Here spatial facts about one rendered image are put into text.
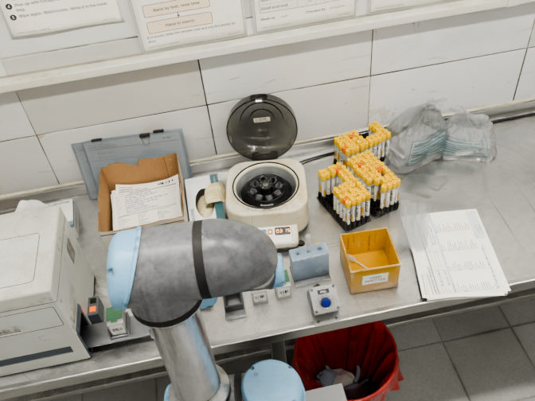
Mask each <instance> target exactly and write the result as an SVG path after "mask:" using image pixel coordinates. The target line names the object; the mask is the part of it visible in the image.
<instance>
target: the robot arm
mask: <svg viewBox="0 0 535 401"><path fill-rule="evenodd" d="M284 285H285V275H284V269H283V257H282V255H281V254H280V253H277V250H276V247H275V244H274V242H273V241H272V239H271V238H270V237H269V236H268V234H266V233H265V232H263V231H262V230H260V229H258V228H256V227H254V226H252V225H250V224H246V223H243V222H240V221H236V220H227V219H204V220H195V221H189V222H182V223H176V224H163V225H158V226H151V227H144V228H141V227H137V228H134V229H129V230H125V231H120V232H117V233H116V234H115V235H114V236H113V237H112V239H111V242H110V245H109V248H108V253H107V292H108V297H109V300H110V303H111V306H112V307H113V308H114V309H115V310H122V311H126V310H127V309H131V312H132V313H133V315H134V317H135V319H136V320H137V321H138V322H139V323H141V324H142V325H145V326H147V327H149V328H150V331H151V334H152V336H153V338H154V342H155V344H156V346H157V348H158V351H159V354H160V356H161V358H162V361H163V363H164V366H165V368H166V371H167V373H168V376H169V377H170V381H171V384H169V385H168V386H167V388H166V391H165V395H164V401H306V392H305V389H304V386H303V383H302V380H301V379H300V376H299V374H298V373H297V371H296V370H294V369H293V368H292V367H291V366H290V365H289V364H286V363H284V362H282V361H279V360H262V361H260V362H258V363H256V364H254V365H252V367H251V368H250V369H248V370H247V371H246V373H240V374H234V375H227V374H226V372H225V371H224V370H223V368H221V367H220V366H219V365H217V364H216V362H215V360H214V356H213V351H212V349H211V346H210V343H209V338H208V335H207V332H206V329H205V324H204V322H203V318H202V316H201V311H200V310H204V309H208V308H209V307H210V306H213V305H214V304H215V303H216V302H217V298H218V297H223V296H226V295H230V294H235V293H240V292H248V291H254V290H267V289H269V290H273V289H274V288H277V287H282V286H284Z"/></svg>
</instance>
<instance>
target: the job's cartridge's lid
mask: <svg viewBox="0 0 535 401"><path fill-rule="evenodd" d="M120 318H122V310H115V309H114V308H113V307H110V308H106V321H111V323H112V322H117V319H120Z"/></svg>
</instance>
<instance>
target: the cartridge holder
mask: <svg viewBox="0 0 535 401"><path fill-rule="evenodd" d="M223 301H224V308H225V318H226V321H227V320H232V319H236V318H241V317H246V312H245V307H244V298H243V293H242V292H240V293H235V294H230V295H226V296H223Z"/></svg>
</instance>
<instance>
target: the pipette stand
mask: <svg viewBox="0 0 535 401"><path fill-rule="evenodd" d="M289 257H290V271H291V276H292V278H293V281H294V284H295V288H296V287H301V286H306V285H310V284H314V283H317V282H324V281H327V280H331V277H330V272H329V252H328V249H327V247H326V244H325V242H323V243H316V244H313V245H310V252H308V248H307V246H305V247H299V248H296V249H291V250H289Z"/></svg>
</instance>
